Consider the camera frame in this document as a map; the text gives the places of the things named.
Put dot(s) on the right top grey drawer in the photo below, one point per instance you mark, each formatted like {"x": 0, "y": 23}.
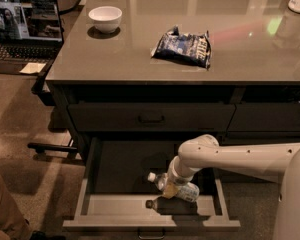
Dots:
{"x": 266, "y": 117}

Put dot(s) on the black shoe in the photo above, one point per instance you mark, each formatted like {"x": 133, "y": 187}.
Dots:
{"x": 39, "y": 235}

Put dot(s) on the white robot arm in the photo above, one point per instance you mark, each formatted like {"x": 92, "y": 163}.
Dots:
{"x": 280, "y": 160}

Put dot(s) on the closed grey top drawer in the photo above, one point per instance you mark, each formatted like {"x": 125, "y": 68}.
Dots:
{"x": 169, "y": 117}

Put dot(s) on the clear plastic water bottle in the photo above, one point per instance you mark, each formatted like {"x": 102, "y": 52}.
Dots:
{"x": 189, "y": 192}

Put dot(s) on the open grey middle drawer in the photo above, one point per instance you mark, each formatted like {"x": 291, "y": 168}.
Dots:
{"x": 116, "y": 197}

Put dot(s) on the white ceramic bowl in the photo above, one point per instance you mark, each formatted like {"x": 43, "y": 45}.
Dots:
{"x": 106, "y": 19}

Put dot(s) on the open black laptop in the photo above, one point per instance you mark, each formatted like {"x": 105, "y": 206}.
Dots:
{"x": 30, "y": 32}

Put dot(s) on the person leg brown trousers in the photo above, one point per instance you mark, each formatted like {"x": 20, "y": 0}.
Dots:
{"x": 13, "y": 225}

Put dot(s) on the black chair base leg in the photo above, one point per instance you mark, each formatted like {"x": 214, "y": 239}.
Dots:
{"x": 42, "y": 148}

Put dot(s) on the white paper note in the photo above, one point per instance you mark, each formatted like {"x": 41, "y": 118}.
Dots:
{"x": 32, "y": 68}

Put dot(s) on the blue chip bag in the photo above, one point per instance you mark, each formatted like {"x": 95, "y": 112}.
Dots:
{"x": 193, "y": 49}

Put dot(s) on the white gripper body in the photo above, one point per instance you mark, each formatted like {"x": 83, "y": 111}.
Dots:
{"x": 175, "y": 179}

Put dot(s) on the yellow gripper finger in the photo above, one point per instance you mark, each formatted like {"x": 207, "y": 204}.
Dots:
{"x": 170, "y": 190}

